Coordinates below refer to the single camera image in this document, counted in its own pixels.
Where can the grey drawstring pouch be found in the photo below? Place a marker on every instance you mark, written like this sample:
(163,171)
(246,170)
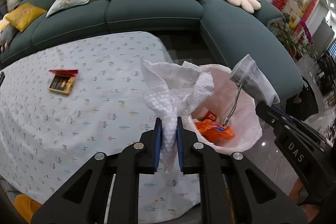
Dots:
(248,77)

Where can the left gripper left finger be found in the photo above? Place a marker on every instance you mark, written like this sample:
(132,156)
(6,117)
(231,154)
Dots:
(149,160)

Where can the grey white plush toy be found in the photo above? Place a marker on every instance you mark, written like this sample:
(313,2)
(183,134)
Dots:
(7,34)

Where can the white red paper cup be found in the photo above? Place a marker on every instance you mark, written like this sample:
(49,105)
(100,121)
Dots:
(202,113)

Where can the orange plastic snack wrapper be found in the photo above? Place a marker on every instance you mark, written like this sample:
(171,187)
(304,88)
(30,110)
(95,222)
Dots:
(213,131)

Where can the yellow cushion left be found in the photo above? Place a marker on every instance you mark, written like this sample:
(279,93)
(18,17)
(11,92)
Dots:
(21,17)

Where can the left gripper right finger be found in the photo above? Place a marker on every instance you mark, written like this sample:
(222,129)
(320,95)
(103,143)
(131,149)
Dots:
(188,160)

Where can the red gold cigarette box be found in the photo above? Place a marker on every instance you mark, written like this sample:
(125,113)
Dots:
(63,81)

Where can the potted green plant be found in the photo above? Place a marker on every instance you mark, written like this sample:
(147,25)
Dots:
(297,40)

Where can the yellow stool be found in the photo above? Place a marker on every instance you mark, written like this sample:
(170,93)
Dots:
(26,207)

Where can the dark green sectional sofa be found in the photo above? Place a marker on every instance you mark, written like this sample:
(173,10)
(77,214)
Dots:
(229,32)

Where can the white paper towel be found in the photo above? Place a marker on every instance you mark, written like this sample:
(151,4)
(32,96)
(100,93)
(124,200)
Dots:
(174,91)

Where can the white lined trash bin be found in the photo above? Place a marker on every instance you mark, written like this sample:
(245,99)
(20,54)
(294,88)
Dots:
(244,121)

